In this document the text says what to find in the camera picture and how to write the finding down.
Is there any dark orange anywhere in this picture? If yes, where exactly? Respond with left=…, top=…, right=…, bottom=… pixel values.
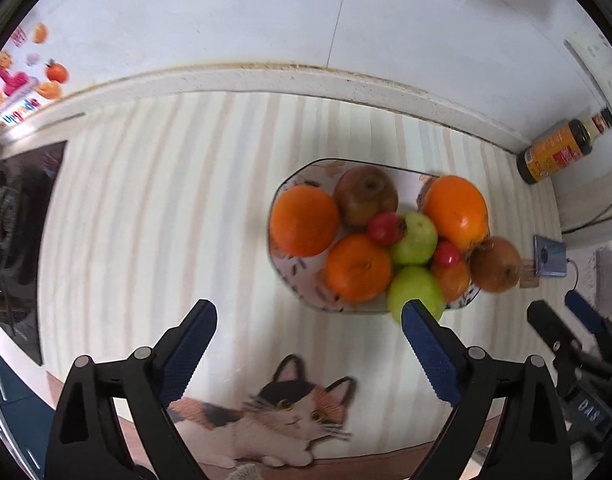
left=430, top=260, right=471, bottom=304

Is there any green apple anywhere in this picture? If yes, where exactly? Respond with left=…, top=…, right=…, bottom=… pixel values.
left=386, top=266, right=446, bottom=324
left=390, top=211, right=438, bottom=266

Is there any brown apple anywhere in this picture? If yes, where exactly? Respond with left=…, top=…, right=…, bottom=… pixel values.
left=333, top=165, right=398, bottom=229
left=470, top=236, right=522, bottom=294

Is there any red cherry tomato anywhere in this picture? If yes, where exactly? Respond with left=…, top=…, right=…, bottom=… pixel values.
left=433, top=240, right=461, bottom=268
left=367, top=211, right=406, bottom=247

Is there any small orange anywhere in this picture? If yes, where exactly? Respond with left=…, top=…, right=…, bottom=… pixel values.
left=269, top=184, right=341, bottom=257
left=323, top=234, right=393, bottom=302

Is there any large orange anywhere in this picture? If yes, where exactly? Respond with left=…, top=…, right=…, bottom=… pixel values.
left=421, top=176, right=489, bottom=254

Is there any brown card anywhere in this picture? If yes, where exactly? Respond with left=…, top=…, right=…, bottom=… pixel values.
left=519, top=259, right=539, bottom=288

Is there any blue smartphone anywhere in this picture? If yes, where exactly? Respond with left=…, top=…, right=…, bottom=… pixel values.
left=533, top=235, right=568, bottom=278

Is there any floral oval ceramic plate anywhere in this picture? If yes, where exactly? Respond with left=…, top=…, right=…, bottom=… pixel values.
left=268, top=158, right=480, bottom=313

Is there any soy sauce bottle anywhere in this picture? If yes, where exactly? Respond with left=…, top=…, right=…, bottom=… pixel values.
left=516, top=107, right=612, bottom=185

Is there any black gas stove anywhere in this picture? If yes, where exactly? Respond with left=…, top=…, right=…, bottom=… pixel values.
left=0, top=141, right=66, bottom=365

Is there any black charging cable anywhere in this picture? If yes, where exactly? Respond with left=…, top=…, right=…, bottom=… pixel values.
left=560, top=184, right=612, bottom=291

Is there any white wall socket left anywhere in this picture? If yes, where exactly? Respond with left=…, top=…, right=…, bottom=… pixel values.
left=564, top=29, right=612, bottom=112

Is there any colourful wall sticker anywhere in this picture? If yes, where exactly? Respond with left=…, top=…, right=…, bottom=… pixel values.
left=0, top=15, right=71, bottom=133

